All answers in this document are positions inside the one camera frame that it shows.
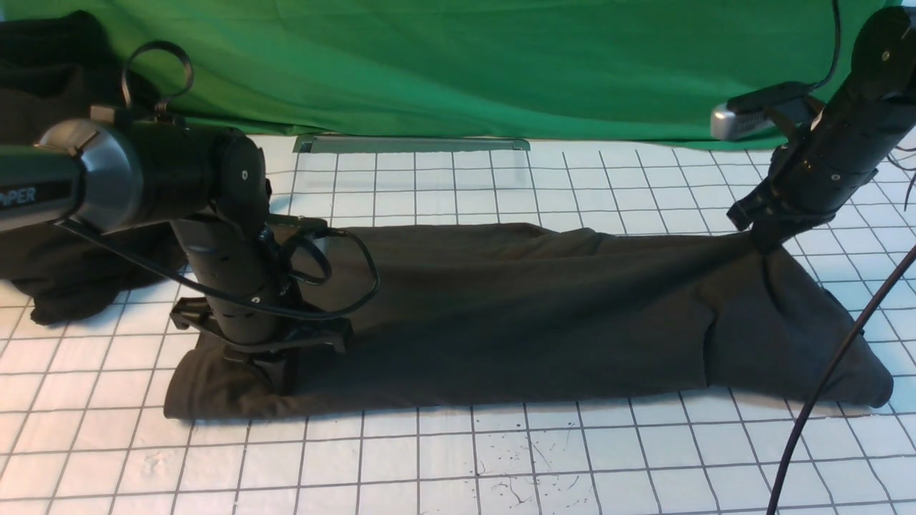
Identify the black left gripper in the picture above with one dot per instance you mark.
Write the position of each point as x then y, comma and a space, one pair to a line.
268, 345

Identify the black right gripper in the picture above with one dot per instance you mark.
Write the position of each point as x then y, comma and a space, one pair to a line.
776, 213

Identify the gray long-sleeved shirt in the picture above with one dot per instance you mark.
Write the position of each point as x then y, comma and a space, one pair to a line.
510, 313

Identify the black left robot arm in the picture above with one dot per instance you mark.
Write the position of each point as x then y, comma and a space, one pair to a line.
209, 184

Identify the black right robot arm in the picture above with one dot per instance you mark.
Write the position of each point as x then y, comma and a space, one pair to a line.
832, 148

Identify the gray metal bar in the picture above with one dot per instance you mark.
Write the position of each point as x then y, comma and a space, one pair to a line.
338, 144

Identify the green backdrop cloth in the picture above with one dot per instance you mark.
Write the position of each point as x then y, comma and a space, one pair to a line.
646, 71

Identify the black cloth pile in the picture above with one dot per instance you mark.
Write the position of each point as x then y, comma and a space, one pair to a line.
54, 70

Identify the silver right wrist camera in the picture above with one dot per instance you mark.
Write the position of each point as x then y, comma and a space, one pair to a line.
784, 106

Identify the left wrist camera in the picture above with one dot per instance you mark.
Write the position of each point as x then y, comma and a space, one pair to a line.
285, 227

